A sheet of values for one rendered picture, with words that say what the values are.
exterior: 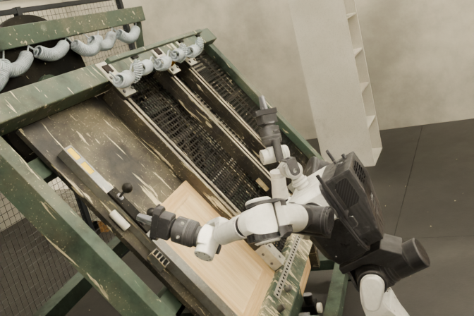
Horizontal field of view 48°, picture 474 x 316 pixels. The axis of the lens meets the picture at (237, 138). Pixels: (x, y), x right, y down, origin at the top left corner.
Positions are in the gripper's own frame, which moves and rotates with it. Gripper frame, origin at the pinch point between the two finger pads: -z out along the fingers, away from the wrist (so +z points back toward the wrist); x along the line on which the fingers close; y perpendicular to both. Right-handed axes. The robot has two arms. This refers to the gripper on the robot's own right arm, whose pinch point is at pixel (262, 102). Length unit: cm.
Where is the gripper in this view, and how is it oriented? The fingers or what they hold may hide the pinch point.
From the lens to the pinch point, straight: 231.9
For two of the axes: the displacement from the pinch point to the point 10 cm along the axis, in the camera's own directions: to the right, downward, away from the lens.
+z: 2.3, 9.7, -0.5
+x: -7.9, 1.6, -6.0
